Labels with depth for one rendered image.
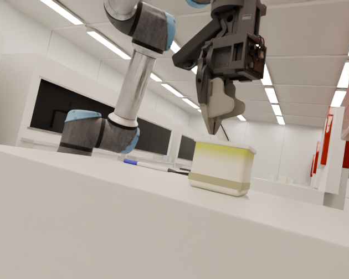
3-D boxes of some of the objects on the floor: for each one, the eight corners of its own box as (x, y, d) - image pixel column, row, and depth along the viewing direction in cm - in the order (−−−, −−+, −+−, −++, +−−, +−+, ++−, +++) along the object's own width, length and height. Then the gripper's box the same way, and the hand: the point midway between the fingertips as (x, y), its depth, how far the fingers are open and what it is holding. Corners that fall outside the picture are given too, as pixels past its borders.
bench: (169, 197, 655) (184, 121, 670) (126, 202, 496) (147, 102, 511) (135, 188, 705) (149, 117, 720) (86, 190, 546) (106, 98, 561)
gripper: (248, -16, 36) (231, 135, 36) (273, 12, 43) (258, 139, 43) (199, 1, 42) (185, 131, 42) (228, 23, 48) (215, 135, 49)
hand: (209, 127), depth 44 cm, fingers closed
